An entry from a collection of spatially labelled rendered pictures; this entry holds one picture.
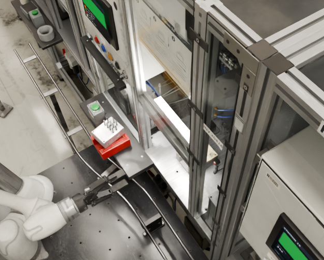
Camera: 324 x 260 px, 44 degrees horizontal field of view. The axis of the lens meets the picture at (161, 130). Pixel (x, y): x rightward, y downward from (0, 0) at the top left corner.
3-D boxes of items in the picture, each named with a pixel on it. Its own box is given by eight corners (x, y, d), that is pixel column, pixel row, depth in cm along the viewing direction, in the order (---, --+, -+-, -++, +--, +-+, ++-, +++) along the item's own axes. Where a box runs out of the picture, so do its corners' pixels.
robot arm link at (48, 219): (55, 202, 153) (54, 198, 165) (17, 224, 148) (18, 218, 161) (69, 227, 154) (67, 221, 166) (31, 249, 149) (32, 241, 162)
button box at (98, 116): (90, 118, 210) (86, 104, 201) (103, 112, 212) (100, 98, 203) (97, 129, 206) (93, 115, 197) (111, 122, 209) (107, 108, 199)
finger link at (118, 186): (113, 192, 167) (113, 193, 167) (128, 183, 169) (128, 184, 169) (109, 187, 168) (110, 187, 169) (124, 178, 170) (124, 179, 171)
